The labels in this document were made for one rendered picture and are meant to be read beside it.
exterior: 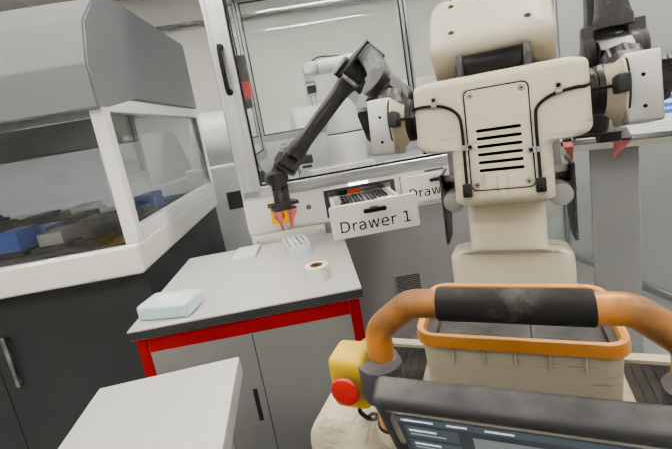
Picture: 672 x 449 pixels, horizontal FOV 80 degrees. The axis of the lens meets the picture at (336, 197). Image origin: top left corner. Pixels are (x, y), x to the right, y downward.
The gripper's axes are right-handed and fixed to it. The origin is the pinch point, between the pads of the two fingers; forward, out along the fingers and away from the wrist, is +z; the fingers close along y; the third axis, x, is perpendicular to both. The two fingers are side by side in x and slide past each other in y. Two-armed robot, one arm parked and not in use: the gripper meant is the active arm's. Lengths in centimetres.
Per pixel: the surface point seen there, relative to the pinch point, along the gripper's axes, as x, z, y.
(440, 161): 2, -11, -67
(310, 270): 31.1, 7.4, 3.7
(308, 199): -15.8, -5.5, -14.6
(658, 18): 17, -56, -189
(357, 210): 21.0, -3.9, -18.5
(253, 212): -23.2, -4.4, 6.9
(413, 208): 26.9, -1.1, -35.8
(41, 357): -35, 31, 91
